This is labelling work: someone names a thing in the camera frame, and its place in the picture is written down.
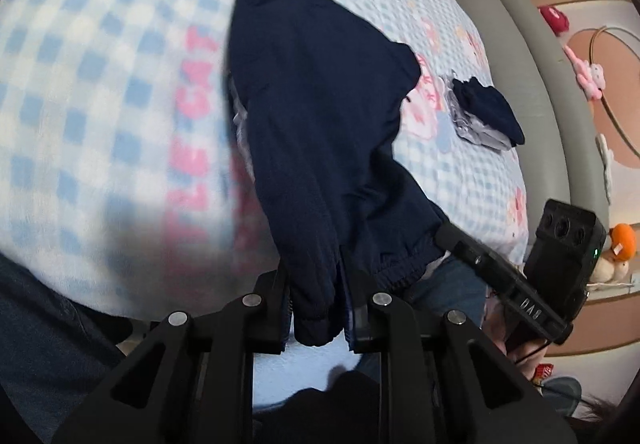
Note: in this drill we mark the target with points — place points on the pink plush toy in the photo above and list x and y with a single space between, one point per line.
590 73

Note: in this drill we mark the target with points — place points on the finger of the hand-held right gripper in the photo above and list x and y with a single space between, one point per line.
470 254

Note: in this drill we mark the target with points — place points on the folded navy garment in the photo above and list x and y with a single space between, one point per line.
492 111

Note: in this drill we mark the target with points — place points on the red snack packet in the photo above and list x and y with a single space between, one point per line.
542 372

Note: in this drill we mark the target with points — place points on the folded grey garment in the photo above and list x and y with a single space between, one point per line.
472 132

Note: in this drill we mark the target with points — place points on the grey padded bed frame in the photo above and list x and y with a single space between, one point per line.
540 98

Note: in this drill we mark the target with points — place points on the red plush toy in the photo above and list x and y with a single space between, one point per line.
555 18

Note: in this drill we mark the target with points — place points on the orange and white plush toy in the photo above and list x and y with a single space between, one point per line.
622 244

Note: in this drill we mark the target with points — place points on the person's right leg in jeans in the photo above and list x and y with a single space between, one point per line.
440 284

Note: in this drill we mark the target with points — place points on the blue checked printed blanket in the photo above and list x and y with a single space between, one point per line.
100 98

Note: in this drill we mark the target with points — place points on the person's leg in jeans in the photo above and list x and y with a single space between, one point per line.
30 349
440 284

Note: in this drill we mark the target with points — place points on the navy blue striped pants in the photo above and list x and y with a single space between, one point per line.
310 123

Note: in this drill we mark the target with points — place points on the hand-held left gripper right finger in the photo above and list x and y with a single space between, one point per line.
367 324

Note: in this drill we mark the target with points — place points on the person's right hand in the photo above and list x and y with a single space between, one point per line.
525 358

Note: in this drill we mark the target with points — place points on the light blue fluffy towel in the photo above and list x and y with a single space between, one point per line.
290 369

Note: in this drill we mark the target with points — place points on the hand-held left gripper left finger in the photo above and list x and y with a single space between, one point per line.
272 324

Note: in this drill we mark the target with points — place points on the person's left leg in jeans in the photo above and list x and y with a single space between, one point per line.
30 349

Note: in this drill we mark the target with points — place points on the wooden hoop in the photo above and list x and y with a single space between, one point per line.
591 48

